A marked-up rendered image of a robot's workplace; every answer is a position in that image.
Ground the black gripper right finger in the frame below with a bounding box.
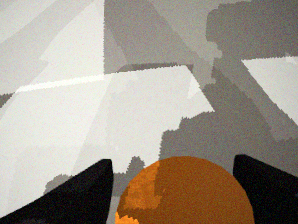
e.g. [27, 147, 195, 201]
[233, 155, 298, 224]

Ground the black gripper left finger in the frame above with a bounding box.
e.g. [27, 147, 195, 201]
[0, 159, 114, 224]

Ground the orange knob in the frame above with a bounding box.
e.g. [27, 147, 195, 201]
[114, 156, 254, 224]

